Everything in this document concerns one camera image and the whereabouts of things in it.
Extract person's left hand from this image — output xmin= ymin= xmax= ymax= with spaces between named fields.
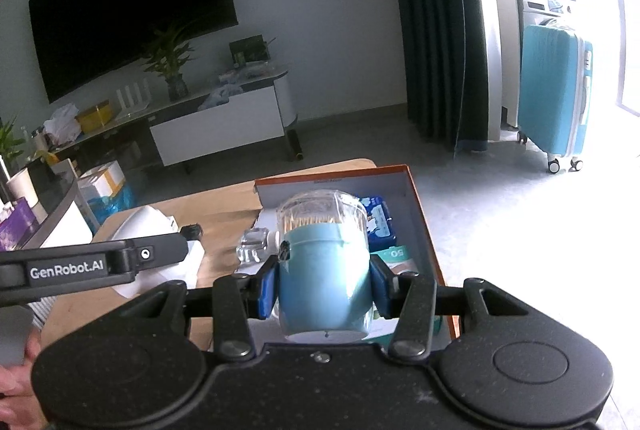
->
xmin=0 ymin=337 xmax=48 ymax=430

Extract dark green gift box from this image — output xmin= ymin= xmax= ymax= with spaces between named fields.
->
xmin=229 ymin=35 xmax=271 ymax=66

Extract green leafy plant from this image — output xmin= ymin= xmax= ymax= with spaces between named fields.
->
xmin=0 ymin=115 xmax=26 ymax=181

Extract white router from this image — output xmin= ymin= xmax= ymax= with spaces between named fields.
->
xmin=116 ymin=79 xmax=153 ymax=116

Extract white plug-in device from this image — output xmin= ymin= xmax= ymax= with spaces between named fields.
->
xmin=107 ymin=205 xmax=206 ymax=298

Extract white washing machine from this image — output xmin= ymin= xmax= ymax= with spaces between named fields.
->
xmin=515 ymin=0 xmax=577 ymax=131

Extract black wall television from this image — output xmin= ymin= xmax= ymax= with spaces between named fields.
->
xmin=28 ymin=0 xmax=240 ymax=105

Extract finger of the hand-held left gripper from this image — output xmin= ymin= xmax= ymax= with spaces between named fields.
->
xmin=134 ymin=224 xmax=203 ymax=263

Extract light blue suitcase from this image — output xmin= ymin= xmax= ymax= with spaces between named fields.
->
xmin=516 ymin=23 xmax=595 ymax=174

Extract white and yellow cardboard box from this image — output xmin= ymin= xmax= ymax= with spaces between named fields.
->
xmin=79 ymin=160 xmax=126 ymax=203

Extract orange-edged cardboard box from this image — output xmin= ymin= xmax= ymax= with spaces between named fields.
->
xmin=254 ymin=164 xmax=458 ymax=341

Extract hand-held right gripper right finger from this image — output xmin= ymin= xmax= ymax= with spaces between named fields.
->
xmin=370 ymin=255 xmax=532 ymax=359

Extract purple box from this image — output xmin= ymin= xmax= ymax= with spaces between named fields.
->
xmin=0 ymin=203 xmax=41 ymax=251

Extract clear plastic bags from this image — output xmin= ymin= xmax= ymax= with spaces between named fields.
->
xmin=197 ymin=60 xmax=281 ymax=111

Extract white plant pot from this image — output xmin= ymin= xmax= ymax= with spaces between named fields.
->
xmin=6 ymin=167 xmax=40 ymax=208

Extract white TV cabinet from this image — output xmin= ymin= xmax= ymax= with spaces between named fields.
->
xmin=47 ymin=63 xmax=301 ymax=176

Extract bamboo plant in glass vase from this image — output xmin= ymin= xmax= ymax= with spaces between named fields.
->
xmin=141 ymin=23 xmax=197 ymax=102

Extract teal carton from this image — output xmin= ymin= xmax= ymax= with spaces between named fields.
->
xmin=370 ymin=245 xmax=446 ymax=341

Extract blue toothpick holder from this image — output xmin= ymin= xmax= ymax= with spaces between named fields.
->
xmin=275 ymin=191 xmax=373 ymax=345

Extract blue wipes packet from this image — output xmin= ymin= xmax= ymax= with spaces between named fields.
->
xmin=359 ymin=196 xmax=398 ymax=251

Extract white plastic bag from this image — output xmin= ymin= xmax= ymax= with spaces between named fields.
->
xmin=44 ymin=104 xmax=81 ymax=146

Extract dark green curtain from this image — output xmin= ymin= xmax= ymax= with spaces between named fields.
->
xmin=384 ymin=0 xmax=491 ymax=156

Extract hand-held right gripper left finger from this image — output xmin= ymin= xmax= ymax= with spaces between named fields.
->
xmin=119 ymin=255 xmax=280 ymax=360

